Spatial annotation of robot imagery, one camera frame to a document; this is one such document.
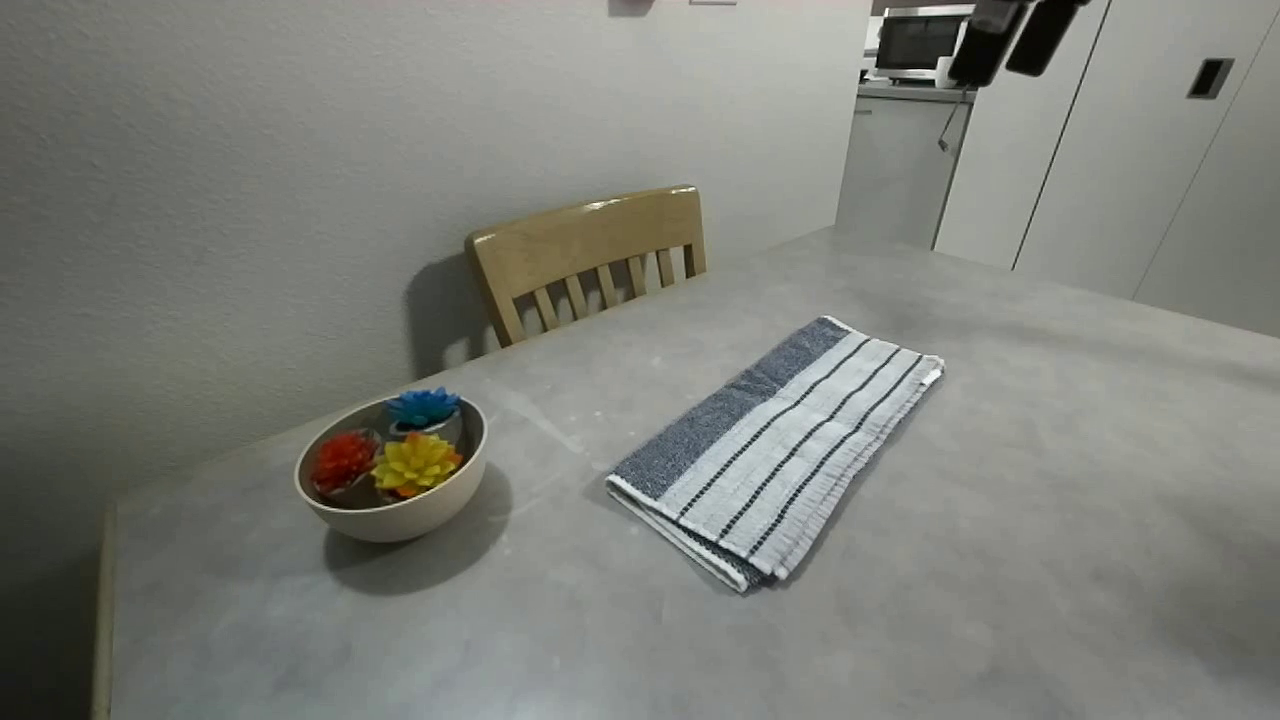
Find blue flower decoration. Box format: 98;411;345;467
391;389;459;433

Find beige wooden chair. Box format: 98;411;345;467
469;183;708;345

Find black wall switch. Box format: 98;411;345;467
1188;55;1237;99

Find red flower decoration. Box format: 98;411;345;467
311;433;375;493

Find beige bowl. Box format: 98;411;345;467
291;395;489;542

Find microwave oven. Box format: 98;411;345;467
874;5;971;86

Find blue white striped towel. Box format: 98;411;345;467
606;317;945;592

